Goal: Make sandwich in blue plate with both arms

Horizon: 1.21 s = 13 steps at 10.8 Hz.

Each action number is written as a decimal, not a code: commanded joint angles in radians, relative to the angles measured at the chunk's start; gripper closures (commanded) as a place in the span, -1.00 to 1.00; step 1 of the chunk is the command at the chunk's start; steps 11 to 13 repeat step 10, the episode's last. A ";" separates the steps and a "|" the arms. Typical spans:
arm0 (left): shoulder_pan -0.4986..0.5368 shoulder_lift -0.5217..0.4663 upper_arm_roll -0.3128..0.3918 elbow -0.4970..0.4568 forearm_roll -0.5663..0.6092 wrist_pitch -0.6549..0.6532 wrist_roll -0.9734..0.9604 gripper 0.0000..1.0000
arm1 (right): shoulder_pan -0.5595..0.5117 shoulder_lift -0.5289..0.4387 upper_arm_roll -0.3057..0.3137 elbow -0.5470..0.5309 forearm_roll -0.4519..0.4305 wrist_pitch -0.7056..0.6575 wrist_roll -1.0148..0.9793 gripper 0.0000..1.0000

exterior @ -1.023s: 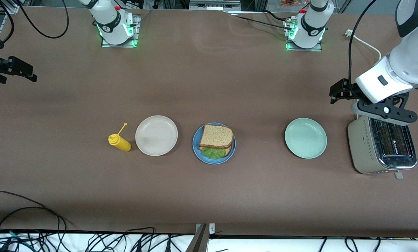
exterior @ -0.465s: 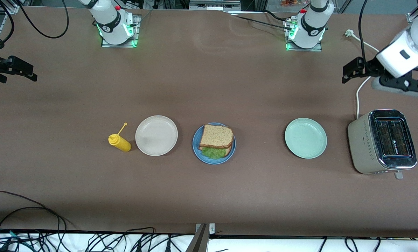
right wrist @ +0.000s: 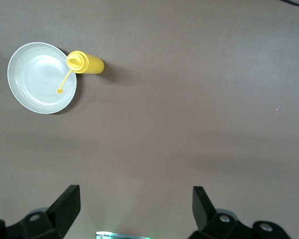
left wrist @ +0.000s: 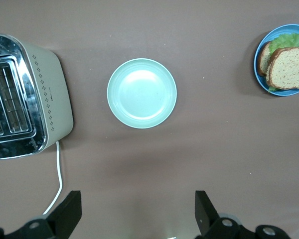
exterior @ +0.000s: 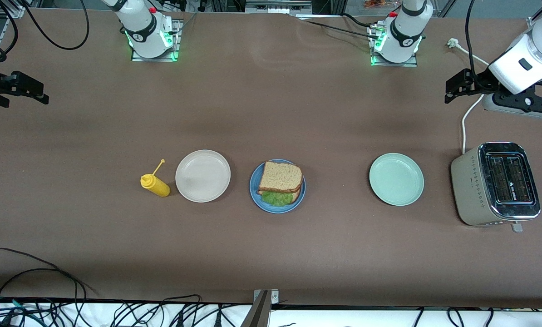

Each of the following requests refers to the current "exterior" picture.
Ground yellow mustard squeeze bottle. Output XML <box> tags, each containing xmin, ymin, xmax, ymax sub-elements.
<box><xmin>140</xmin><ymin>159</ymin><xmax>171</xmax><ymax>198</ymax></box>

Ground toasted bread slice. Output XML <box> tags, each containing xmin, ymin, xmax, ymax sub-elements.
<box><xmin>257</xmin><ymin>161</ymin><xmax>304</xmax><ymax>193</ymax></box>
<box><xmin>257</xmin><ymin>184</ymin><xmax>303</xmax><ymax>203</ymax></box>

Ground green lettuce leaf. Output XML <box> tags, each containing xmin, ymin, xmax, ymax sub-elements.
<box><xmin>260</xmin><ymin>191</ymin><xmax>296</xmax><ymax>208</ymax></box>

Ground mint green plate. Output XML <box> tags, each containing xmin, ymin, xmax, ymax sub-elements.
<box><xmin>369</xmin><ymin>153</ymin><xmax>425</xmax><ymax>207</ymax></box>

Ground beige plate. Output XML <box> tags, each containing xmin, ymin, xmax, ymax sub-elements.
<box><xmin>175</xmin><ymin>149</ymin><xmax>231</xmax><ymax>203</ymax></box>

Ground blue plate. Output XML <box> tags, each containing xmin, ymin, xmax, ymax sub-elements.
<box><xmin>249</xmin><ymin>159</ymin><xmax>306</xmax><ymax>214</ymax></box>

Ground beige chrome toaster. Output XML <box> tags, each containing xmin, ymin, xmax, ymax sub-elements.
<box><xmin>450</xmin><ymin>142</ymin><xmax>541</xmax><ymax>233</ymax></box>

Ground grey power strip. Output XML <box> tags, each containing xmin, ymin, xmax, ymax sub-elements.
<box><xmin>245</xmin><ymin>0</ymin><xmax>313</xmax><ymax>14</ymax></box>

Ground white toaster power cable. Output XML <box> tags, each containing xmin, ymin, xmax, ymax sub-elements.
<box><xmin>447</xmin><ymin>38</ymin><xmax>489</xmax><ymax>155</ymax></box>

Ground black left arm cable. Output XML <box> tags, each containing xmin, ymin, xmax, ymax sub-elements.
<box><xmin>465</xmin><ymin>0</ymin><xmax>480</xmax><ymax>73</ymax></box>

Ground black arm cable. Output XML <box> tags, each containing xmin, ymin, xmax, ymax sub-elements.
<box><xmin>0</xmin><ymin>0</ymin><xmax>90</xmax><ymax>64</ymax></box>
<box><xmin>465</xmin><ymin>0</ymin><xmax>480</xmax><ymax>73</ymax></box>

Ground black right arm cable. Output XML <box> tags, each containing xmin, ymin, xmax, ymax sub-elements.
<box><xmin>0</xmin><ymin>0</ymin><xmax>90</xmax><ymax>64</ymax></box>

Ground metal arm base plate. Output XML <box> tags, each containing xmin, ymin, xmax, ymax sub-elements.
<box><xmin>369</xmin><ymin>25</ymin><xmax>419</xmax><ymax>68</ymax></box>
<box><xmin>131</xmin><ymin>19</ymin><xmax>181</xmax><ymax>62</ymax></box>

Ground thin black cable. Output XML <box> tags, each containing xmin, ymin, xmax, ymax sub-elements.
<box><xmin>304</xmin><ymin>20</ymin><xmax>377</xmax><ymax>40</ymax></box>

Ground long black cable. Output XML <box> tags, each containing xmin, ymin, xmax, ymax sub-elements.
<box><xmin>0</xmin><ymin>248</ymin><xmax>100</xmax><ymax>298</ymax></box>

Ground silver metal bracket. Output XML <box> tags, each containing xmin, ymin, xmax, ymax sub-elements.
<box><xmin>253</xmin><ymin>289</ymin><xmax>280</xmax><ymax>305</ymax></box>

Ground dark grey metal post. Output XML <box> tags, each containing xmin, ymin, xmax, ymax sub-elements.
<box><xmin>240</xmin><ymin>291</ymin><xmax>271</xmax><ymax>327</ymax></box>

